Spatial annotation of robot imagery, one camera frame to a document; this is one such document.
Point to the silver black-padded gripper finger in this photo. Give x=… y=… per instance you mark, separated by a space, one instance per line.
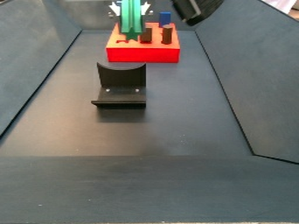
x=115 y=7

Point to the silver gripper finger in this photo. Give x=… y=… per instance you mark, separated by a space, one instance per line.
x=145 y=7

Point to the green star-profile bar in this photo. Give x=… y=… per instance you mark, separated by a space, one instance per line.
x=131 y=19

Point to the black curved fixture stand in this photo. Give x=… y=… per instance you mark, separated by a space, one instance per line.
x=122 y=87

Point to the dark blue square peg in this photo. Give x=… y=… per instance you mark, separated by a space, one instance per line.
x=165 y=18

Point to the black round peg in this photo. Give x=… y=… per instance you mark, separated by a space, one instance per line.
x=167 y=34

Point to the black hexagonal peg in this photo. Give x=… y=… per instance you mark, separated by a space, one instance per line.
x=146 y=37

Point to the red insertion block base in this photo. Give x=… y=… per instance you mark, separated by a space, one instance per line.
x=134 y=51

